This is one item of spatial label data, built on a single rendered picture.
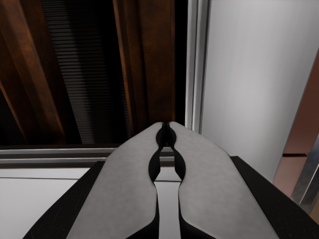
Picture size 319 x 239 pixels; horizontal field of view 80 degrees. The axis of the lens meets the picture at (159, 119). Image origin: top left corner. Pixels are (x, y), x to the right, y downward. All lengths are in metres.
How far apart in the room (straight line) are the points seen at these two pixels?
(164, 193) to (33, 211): 0.19
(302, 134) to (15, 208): 0.38
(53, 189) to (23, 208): 0.07
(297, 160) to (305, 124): 0.05
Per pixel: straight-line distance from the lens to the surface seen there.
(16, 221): 0.38
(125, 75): 0.30
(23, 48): 0.41
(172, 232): 0.33
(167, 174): 0.24
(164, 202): 0.27
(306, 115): 0.26
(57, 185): 0.28
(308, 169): 0.56
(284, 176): 0.30
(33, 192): 0.31
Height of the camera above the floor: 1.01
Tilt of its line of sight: 61 degrees down
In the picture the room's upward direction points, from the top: 177 degrees counter-clockwise
